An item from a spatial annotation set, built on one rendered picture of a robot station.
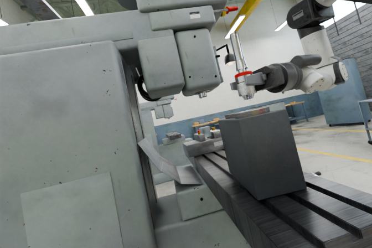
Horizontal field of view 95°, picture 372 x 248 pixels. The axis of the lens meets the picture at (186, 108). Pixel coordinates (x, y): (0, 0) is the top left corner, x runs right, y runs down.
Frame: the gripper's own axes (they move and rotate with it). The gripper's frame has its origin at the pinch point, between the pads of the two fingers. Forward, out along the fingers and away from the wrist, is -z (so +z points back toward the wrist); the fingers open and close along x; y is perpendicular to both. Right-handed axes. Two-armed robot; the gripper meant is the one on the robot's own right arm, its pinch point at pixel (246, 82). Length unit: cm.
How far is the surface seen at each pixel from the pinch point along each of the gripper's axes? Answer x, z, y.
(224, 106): -599, 443, -13
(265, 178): 4.2, -5.7, 23.1
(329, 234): 17.1, -8.6, 27.6
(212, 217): -35, -3, 50
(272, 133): 5.7, -1.8, 13.7
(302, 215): 12.0, -6.7, 27.6
